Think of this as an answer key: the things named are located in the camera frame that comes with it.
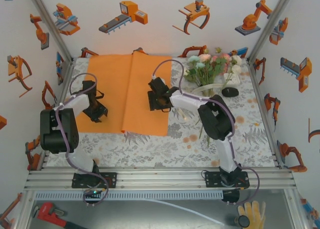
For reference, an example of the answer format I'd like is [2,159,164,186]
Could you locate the orange wrapping paper sheet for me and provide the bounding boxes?
[74,51,173,137]

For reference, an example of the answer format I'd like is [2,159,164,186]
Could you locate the peach blossom flower stem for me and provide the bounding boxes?
[198,53,213,87]

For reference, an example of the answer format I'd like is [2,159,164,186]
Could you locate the cream bud flower stem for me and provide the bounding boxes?
[221,47,243,90]

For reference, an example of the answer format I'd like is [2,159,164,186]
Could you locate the floral printed tablecloth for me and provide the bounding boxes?
[47,56,276,169]

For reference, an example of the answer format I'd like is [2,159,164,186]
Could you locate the black oval object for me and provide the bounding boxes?
[221,87,239,97]

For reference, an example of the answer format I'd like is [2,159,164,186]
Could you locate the small white square clock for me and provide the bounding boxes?
[223,72,242,86]

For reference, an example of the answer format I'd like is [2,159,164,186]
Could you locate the circuit board with green light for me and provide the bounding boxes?
[83,188,105,199]

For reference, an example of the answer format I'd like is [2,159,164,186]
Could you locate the red pipe wrench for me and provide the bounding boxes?
[36,201,88,229]

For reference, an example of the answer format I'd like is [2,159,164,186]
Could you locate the black controller box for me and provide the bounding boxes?
[222,190,241,205]

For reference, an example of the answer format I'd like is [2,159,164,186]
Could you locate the grey metal shelf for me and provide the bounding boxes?
[27,198,305,229]

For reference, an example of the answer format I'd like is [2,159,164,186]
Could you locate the black round knob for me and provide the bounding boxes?
[234,214,251,229]

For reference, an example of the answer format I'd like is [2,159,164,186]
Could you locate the yellow work glove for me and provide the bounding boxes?
[236,200,266,229]

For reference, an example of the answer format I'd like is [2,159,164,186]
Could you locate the aluminium side rail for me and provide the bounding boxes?
[246,58,286,170]
[41,58,76,170]

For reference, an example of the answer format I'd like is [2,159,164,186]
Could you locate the aluminium frame cross rails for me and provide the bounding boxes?
[23,166,297,191]

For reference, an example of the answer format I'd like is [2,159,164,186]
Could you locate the white slotted cable duct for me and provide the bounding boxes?
[34,190,224,201]

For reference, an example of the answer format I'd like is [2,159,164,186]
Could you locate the aluminium frame post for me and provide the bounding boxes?
[24,0,75,64]
[246,0,298,64]

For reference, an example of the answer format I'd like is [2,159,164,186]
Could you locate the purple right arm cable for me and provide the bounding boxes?
[151,59,261,207]

